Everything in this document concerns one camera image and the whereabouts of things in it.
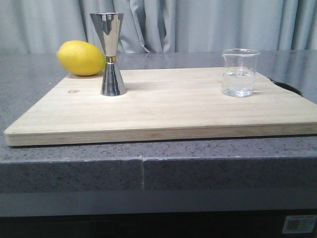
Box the glass beaker with liquid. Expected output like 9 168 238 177
221 49 260 97

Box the steel double jigger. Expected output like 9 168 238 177
90 12 126 96

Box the wooden cutting board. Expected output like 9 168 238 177
4 67 317 146

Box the yellow lemon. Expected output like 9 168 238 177
56 40 106 76

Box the grey curtain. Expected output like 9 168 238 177
0 0 317 54

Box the white QR code label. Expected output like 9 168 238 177
282 215 317 234

